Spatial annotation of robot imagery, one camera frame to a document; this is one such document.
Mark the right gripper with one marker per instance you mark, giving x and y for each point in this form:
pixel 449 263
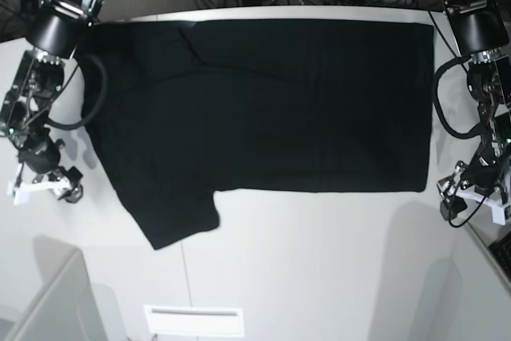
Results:
pixel 43 155

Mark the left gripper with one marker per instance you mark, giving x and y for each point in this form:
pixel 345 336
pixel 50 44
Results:
pixel 485 178

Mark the black T-shirt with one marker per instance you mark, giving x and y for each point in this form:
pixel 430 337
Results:
pixel 190 109

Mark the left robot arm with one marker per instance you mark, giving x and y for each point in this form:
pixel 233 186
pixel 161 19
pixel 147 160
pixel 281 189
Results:
pixel 480 36

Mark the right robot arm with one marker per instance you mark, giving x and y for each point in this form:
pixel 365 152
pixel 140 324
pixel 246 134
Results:
pixel 38 83

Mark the black keyboard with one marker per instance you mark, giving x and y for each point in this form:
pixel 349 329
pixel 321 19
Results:
pixel 501 250

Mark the white partition right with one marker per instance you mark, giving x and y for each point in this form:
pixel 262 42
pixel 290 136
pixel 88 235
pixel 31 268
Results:
pixel 465 296

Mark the white partition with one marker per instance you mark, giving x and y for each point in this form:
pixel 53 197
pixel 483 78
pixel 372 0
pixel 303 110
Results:
pixel 465 296
pixel 68 306

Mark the white partition left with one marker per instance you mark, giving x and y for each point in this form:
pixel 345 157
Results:
pixel 68 306

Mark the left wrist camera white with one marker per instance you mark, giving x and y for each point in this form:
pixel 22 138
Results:
pixel 499 212

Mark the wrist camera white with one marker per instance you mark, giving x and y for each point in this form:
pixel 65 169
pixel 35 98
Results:
pixel 499 212
pixel 18 193

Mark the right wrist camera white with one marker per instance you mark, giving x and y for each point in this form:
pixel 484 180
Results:
pixel 18 193

